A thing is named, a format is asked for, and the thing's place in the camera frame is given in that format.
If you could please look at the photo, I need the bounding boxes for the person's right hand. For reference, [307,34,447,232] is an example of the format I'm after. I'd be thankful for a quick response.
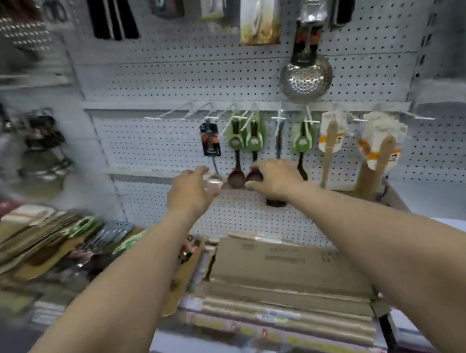
[242,153,314,208]

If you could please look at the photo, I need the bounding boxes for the person's left hand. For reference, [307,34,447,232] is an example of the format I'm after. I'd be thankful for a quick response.
[161,163,226,226]

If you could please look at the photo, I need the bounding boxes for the black slotted turner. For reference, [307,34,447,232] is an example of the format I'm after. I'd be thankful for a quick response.
[252,113,300,211]

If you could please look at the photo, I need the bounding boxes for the bundle of carded steel utensils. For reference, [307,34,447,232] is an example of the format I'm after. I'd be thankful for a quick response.
[174,231,205,266]
[73,218,141,268]

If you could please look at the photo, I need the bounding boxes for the small steel ladle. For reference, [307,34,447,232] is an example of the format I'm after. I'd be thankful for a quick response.
[195,119,228,192]

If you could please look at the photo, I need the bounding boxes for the row of dark spoons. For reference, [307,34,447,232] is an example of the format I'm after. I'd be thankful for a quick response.
[110,228,153,256]

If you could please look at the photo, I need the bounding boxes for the wooden spatulas bunch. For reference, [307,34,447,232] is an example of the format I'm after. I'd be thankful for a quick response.
[309,99,419,210]

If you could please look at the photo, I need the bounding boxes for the person's left forearm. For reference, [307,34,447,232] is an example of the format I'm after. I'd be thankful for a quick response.
[0,207,225,353]

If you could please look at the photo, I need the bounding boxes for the person's right forearm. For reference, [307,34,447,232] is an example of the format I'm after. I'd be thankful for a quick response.
[287,161,466,353]

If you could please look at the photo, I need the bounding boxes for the large steel skimmer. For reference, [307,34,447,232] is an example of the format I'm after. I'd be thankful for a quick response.
[270,16,337,106]

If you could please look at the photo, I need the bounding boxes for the stack of long beige boxes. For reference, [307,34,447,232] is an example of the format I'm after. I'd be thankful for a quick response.
[175,257,389,353]

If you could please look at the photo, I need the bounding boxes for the bunch of hanging steel ladles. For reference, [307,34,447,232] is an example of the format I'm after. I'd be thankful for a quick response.
[9,105,80,202]

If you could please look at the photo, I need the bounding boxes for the white knife in package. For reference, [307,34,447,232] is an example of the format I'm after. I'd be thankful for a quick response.
[234,0,290,49]

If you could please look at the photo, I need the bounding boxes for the black flat brush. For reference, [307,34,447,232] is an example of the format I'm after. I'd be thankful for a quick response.
[85,0,112,42]
[115,0,141,42]
[106,0,122,43]

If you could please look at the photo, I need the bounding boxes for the scissors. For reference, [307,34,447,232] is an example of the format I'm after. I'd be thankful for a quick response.
[41,0,69,26]

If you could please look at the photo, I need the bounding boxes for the steel grater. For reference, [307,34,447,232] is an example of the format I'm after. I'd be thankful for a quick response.
[0,9,54,66]

